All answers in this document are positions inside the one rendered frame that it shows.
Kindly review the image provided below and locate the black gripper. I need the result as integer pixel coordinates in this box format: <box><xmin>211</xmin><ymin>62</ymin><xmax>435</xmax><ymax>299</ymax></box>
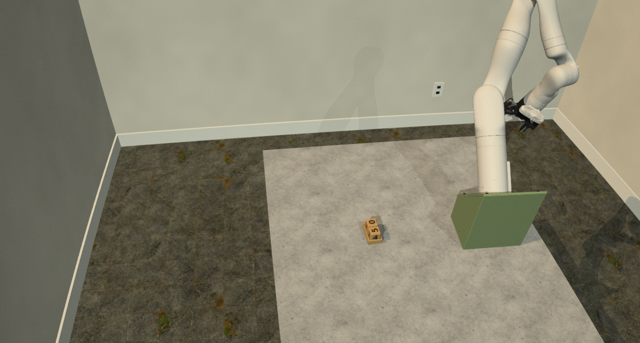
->
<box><xmin>504</xmin><ymin>97</ymin><xmax>539</xmax><ymax>132</ymax></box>

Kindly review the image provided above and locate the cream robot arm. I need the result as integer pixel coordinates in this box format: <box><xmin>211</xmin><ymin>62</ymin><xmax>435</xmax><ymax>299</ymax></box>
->
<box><xmin>473</xmin><ymin>0</ymin><xmax>579</xmax><ymax>194</ymax></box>

